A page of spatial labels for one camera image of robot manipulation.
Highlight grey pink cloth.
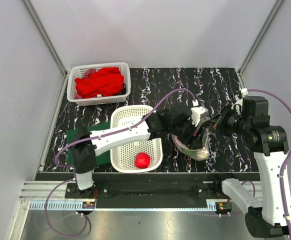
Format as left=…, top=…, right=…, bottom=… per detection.
left=82, top=68, right=97, bottom=79

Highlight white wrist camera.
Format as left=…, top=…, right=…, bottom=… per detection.
left=231, top=88, right=249, bottom=115
left=190, top=100, right=209, bottom=127

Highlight white cable duct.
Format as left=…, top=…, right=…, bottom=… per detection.
left=29, top=199, right=218, bottom=212

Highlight large white perforated basket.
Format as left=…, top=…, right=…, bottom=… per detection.
left=110, top=105, right=163, bottom=174

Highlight green cloth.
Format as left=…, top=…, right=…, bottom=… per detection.
left=67, top=122, right=111, bottom=166

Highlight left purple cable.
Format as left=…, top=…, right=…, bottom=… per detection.
left=44, top=88, right=199, bottom=237

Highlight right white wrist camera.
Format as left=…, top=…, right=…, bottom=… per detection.
left=231, top=88, right=249, bottom=115

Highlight red cloth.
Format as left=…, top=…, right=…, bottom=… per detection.
left=75, top=67, right=125, bottom=99

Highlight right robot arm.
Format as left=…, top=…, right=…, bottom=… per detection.
left=203, top=96, right=291, bottom=239

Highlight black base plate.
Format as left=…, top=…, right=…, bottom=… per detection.
left=65, top=172, right=253, bottom=209

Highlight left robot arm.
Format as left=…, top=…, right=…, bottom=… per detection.
left=68, top=107, right=209, bottom=198

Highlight clear zip top bag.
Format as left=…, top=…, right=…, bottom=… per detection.
left=171, top=122, right=210, bottom=161

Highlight aluminium frame post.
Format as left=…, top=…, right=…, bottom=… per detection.
left=238, top=0, right=286, bottom=75
left=21, top=0, right=68, bottom=76

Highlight right aluminium frame post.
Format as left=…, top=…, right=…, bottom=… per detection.
left=238, top=0, right=286, bottom=75

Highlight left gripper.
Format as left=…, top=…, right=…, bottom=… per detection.
left=169, top=116, right=206, bottom=150

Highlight left aluminium frame post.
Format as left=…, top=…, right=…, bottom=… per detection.
left=21, top=0, right=68, bottom=76

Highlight small white basket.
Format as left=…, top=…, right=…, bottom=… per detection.
left=67, top=62, right=131, bottom=106

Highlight red fake apple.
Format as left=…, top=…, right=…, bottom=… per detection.
left=134, top=152, right=151, bottom=169

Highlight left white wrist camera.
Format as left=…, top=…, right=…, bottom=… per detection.
left=190, top=100, right=209, bottom=127

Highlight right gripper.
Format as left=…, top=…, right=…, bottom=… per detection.
left=202, top=103, right=251, bottom=137

